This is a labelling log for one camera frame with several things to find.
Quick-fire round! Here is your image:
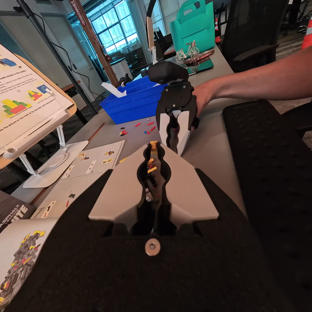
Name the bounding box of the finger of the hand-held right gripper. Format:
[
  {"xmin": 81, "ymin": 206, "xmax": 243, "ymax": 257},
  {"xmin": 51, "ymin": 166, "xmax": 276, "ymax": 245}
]
[
  {"xmin": 176, "ymin": 110, "xmax": 191, "ymax": 156},
  {"xmin": 159, "ymin": 113, "xmax": 171, "ymax": 147}
]

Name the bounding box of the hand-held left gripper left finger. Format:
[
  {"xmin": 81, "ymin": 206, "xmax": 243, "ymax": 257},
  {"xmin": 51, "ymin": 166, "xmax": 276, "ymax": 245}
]
[{"xmin": 88, "ymin": 144, "xmax": 149, "ymax": 224}]

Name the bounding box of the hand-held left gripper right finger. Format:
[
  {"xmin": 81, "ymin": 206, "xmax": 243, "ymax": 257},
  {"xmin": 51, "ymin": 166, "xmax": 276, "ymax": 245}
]
[{"xmin": 158, "ymin": 143, "xmax": 219, "ymax": 224}]

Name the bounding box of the pile of red blue pins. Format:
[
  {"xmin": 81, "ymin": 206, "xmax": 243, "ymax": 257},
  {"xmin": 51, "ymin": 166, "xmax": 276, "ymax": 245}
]
[{"xmin": 135, "ymin": 119, "xmax": 156, "ymax": 135}]

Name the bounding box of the lego car model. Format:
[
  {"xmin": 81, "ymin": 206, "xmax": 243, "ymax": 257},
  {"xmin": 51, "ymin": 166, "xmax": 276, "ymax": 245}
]
[{"xmin": 119, "ymin": 157, "xmax": 164, "ymax": 203}]

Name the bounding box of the person's right forearm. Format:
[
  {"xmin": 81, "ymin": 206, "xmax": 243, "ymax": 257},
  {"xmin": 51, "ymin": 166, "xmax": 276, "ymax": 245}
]
[{"xmin": 212, "ymin": 46, "xmax": 312, "ymax": 101}]

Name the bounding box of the lego instruction booklet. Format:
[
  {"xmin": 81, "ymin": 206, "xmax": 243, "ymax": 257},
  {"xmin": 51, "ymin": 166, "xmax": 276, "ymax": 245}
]
[{"xmin": 0, "ymin": 139, "xmax": 125, "ymax": 310}]

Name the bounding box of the lego set box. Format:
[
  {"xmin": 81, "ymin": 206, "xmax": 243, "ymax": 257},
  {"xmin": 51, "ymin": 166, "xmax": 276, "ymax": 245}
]
[{"xmin": 0, "ymin": 190, "xmax": 37, "ymax": 228}]

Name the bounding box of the person's right hand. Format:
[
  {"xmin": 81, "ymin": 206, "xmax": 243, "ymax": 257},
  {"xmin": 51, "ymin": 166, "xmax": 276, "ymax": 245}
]
[{"xmin": 191, "ymin": 80, "xmax": 216, "ymax": 132}]

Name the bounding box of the blue plastic bin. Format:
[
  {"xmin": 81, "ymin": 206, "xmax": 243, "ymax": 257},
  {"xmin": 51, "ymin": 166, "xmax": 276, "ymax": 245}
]
[{"xmin": 99, "ymin": 76, "xmax": 169, "ymax": 124}]

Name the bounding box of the brown flat box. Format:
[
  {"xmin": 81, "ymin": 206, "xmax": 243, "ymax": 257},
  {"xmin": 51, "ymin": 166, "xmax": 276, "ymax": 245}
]
[{"xmin": 183, "ymin": 50, "xmax": 215, "ymax": 65}]

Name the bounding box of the white desk lamp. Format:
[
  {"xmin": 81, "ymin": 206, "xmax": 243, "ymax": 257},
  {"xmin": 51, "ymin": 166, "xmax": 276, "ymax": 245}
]
[{"xmin": 146, "ymin": 0, "xmax": 159, "ymax": 65}]

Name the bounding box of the teal felt bag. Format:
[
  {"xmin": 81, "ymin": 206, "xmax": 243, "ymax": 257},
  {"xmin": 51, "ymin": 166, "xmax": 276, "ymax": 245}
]
[{"xmin": 169, "ymin": 0, "xmax": 215, "ymax": 53}]

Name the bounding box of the black perforated chair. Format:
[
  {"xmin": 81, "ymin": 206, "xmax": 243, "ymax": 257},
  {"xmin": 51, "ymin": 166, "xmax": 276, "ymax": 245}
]
[{"xmin": 222, "ymin": 100, "xmax": 312, "ymax": 312}]

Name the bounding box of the brown wooden pillar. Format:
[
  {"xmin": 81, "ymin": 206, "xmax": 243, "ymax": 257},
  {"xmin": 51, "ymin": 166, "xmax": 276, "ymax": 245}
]
[{"xmin": 68, "ymin": 0, "xmax": 118, "ymax": 86}]

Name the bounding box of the black mesh chair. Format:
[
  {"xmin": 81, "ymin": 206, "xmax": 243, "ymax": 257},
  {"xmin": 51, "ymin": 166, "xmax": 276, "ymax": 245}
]
[{"xmin": 221, "ymin": 0, "xmax": 288, "ymax": 72}]

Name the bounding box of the black metal pole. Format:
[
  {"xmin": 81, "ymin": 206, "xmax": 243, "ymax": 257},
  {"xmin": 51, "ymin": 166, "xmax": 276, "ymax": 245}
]
[{"xmin": 16, "ymin": 0, "xmax": 98, "ymax": 115}]

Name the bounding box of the orange traffic cone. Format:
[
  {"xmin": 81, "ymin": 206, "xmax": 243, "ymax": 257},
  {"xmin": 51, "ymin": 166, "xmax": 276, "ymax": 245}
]
[{"xmin": 301, "ymin": 19, "xmax": 312, "ymax": 50}]

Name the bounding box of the black cable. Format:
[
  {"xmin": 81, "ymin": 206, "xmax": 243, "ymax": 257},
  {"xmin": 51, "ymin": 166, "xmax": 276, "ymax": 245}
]
[{"xmin": 32, "ymin": 12, "xmax": 105, "ymax": 98}]

